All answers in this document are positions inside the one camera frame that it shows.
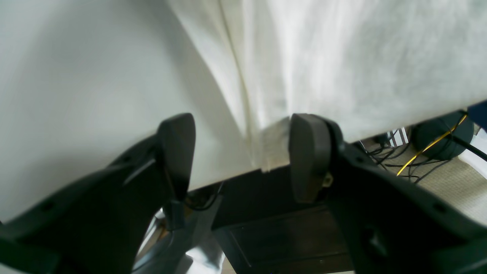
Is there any white printed t-shirt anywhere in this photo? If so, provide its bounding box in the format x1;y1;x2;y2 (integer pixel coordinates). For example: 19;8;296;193
168;0;487;171

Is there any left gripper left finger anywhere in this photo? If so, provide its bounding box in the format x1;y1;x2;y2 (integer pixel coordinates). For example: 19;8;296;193
1;113;196;274

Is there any yellow cable on floor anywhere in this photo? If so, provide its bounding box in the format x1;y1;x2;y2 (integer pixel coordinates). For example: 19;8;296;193
396;113;468;176

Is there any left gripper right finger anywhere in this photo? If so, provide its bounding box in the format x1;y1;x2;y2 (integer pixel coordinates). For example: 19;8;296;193
289;114;487;274

